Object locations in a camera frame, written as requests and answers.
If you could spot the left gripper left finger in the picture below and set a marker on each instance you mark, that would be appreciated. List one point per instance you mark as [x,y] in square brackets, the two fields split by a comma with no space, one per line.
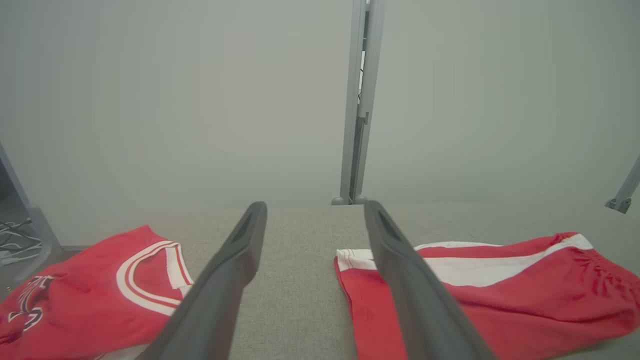
[215,300]

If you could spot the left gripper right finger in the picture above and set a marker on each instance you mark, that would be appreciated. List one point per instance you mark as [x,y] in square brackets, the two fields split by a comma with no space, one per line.
[420,300]

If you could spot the red shorts with white stripes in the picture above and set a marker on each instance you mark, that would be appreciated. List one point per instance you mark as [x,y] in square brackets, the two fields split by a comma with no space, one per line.
[525,310]

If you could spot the red Bulls basketball jersey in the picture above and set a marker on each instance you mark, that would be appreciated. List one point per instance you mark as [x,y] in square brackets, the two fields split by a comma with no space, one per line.
[75,300]

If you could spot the blurred grey frame leg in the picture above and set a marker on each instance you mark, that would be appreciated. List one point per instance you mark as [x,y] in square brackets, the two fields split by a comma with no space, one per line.
[30,225]

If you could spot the grey metal partition post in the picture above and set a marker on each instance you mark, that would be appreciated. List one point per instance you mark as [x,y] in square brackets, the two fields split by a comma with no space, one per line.
[350,100]

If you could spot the slanted grey metal frame leg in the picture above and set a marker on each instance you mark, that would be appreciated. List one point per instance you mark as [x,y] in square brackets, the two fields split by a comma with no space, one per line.
[625,192]

